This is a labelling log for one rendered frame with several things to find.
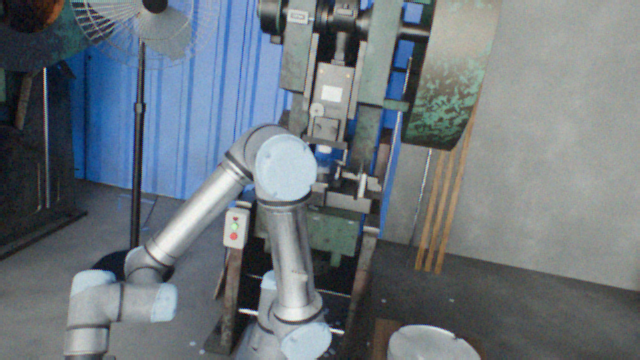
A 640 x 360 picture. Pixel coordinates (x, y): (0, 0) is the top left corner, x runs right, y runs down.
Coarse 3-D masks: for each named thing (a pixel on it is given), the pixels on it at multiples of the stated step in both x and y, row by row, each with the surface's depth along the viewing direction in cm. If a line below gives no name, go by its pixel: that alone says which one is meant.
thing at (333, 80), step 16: (320, 64) 177; (336, 64) 179; (320, 80) 178; (336, 80) 177; (352, 80) 177; (320, 96) 180; (336, 96) 179; (320, 112) 180; (336, 112) 181; (320, 128) 180; (336, 128) 179
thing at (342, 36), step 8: (344, 0) 170; (352, 0) 170; (336, 8) 170; (344, 8) 169; (352, 8) 170; (336, 16) 171; (344, 16) 171; (352, 16) 170; (336, 24) 173; (344, 24) 173; (352, 24) 172; (328, 32) 179; (336, 32) 175; (344, 32) 176; (352, 32) 176; (328, 40) 180; (336, 40) 176; (344, 40) 176; (352, 40) 177; (328, 48) 181; (336, 48) 178; (344, 48) 177; (352, 48) 179; (336, 56) 180; (344, 56) 180
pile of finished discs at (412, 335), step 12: (396, 336) 155; (408, 336) 156; (420, 336) 157; (432, 336) 158; (444, 336) 159; (396, 348) 149; (408, 348) 150; (420, 348) 150; (432, 348) 151; (444, 348) 152; (456, 348) 154; (468, 348) 155
